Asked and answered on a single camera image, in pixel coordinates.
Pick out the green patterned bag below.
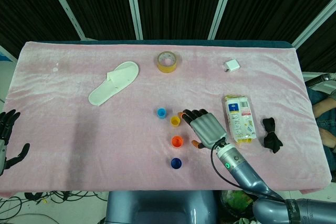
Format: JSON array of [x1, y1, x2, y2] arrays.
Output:
[[219, 189, 257, 224]]

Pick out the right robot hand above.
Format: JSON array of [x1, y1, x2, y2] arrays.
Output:
[[177, 108, 228, 150]]

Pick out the yellow tape roll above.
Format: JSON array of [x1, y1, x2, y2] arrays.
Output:
[[156, 51, 177, 73]]

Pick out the orange plastic cup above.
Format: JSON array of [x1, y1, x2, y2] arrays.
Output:
[[171, 135, 184, 148]]

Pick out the yellow plastic cup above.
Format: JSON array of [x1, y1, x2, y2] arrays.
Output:
[[170, 115, 182, 128]]

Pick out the white disposable slipper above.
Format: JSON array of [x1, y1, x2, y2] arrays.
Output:
[[88, 61, 140, 106]]

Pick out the black floor cable bundle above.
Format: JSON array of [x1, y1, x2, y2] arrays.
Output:
[[0, 190, 108, 224]]

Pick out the white yellow snack package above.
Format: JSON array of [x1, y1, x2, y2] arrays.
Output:
[[223, 94, 257, 146]]

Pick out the person in blue jeans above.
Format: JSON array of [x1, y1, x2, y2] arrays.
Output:
[[307, 87, 336, 162]]

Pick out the pink plush table cloth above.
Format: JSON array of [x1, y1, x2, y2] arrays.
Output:
[[0, 40, 332, 198]]

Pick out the black metal chair part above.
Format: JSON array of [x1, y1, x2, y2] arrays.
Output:
[[306, 73, 336, 88]]

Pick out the white partition post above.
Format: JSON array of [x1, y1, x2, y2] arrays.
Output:
[[291, 5, 336, 48], [123, 0, 144, 40], [43, 0, 86, 40], [208, 0, 238, 40]]

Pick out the teal under cloth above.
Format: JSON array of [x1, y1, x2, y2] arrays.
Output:
[[34, 39, 296, 49]]

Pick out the black folded sock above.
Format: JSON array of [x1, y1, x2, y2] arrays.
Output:
[[261, 118, 284, 154]]

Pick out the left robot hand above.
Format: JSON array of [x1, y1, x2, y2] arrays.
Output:
[[0, 110, 30, 176]]

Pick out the dark blue plastic cup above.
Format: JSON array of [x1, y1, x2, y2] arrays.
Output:
[[170, 157, 183, 169]]

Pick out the blue-grey robot torso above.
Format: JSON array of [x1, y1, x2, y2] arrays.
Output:
[[104, 190, 218, 224]]

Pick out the white charger adapter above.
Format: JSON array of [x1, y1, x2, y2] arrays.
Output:
[[224, 60, 241, 73]]

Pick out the blue white sign board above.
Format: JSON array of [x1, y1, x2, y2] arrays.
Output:
[[0, 45, 15, 62]]

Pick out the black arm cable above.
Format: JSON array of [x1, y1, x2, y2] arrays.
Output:
[[209, 137, 286, 204]]

